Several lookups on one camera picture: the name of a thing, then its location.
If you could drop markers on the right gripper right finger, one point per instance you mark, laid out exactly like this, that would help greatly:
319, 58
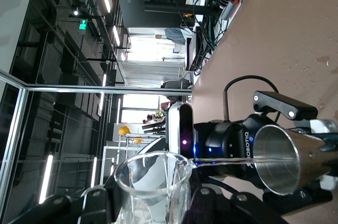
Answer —
227, 210

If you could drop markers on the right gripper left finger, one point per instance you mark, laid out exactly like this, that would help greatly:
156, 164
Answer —
58, 208

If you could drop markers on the green exit sign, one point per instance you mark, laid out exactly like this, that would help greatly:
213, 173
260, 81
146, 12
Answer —
83, 26

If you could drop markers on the steel double cone jigger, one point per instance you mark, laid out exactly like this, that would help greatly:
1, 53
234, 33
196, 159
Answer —
277, 160

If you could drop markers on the clear glass measuring beaker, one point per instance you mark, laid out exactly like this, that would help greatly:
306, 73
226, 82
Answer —
148, 195

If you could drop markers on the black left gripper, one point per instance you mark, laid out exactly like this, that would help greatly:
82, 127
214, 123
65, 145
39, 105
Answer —
224, 144

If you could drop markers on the yellow hard hat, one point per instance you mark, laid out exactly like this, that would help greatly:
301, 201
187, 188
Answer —
124, 130
137, 139

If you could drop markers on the grey power strip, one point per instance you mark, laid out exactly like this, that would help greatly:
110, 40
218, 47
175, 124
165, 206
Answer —
228, 8

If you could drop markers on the aluminium cell frame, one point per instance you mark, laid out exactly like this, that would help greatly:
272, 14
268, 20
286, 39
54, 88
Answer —
105, 89

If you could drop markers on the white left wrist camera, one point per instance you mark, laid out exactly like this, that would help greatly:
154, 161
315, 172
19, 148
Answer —
174, 129

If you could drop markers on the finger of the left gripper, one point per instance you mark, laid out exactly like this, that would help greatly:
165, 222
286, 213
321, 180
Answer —
301, 203

